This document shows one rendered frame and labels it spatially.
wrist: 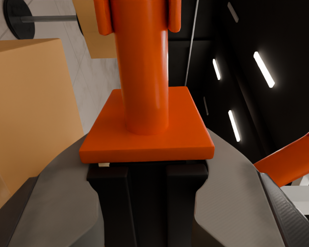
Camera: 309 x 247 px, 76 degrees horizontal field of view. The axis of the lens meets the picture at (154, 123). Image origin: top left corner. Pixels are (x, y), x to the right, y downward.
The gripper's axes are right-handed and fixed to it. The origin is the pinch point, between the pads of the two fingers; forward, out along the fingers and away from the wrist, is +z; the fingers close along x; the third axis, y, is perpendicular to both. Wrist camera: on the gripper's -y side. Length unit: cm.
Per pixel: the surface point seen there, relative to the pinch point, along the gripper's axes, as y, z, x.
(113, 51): 23, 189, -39
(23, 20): -4, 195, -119
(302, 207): 126, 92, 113
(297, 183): 191, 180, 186
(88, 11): -10, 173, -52
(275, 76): 120, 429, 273
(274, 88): 145, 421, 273
